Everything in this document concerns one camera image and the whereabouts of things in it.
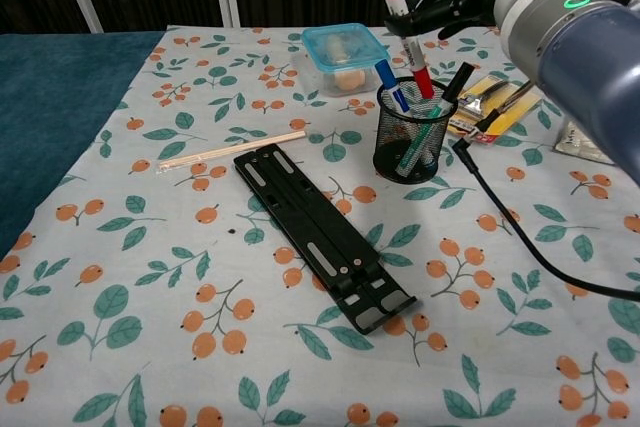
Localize red whiteboard marker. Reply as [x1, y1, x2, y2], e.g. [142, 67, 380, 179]
[375, 0, 436, 100]

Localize blue whiteboard marker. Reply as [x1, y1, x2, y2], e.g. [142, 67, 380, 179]
[374, 59, 414, 117]

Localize green marker with black cap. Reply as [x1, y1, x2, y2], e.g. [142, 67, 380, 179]
[395, 61, 476, 174]

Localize black mesh pen cup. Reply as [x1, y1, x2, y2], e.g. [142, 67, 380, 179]
[372, 76, 459, 185]

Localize yellow blister pack with razor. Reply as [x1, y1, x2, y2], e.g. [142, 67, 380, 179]
[446, 74, 543, 147]

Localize clear container with blue lid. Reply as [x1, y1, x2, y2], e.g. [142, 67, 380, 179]
[292, 22, 392, 99]

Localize silver and orange foil packet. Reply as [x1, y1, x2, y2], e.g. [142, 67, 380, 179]
[554, 119, 614, 165]

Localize black folding laptop stand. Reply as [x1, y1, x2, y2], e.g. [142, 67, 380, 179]
[233, 143, 418, 336]

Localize wrapped wooden chopsticks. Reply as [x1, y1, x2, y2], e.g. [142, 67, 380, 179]
[157, 130, 307, 171]

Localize floral print tablecloth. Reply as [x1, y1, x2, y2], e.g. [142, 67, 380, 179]
[0, 24, 640, 427]

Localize teal blue cloth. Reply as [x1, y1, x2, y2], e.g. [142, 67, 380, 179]
[0, 30, 168, 261]

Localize black cable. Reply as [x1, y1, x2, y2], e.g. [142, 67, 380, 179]
[452, 80, 640, 302]

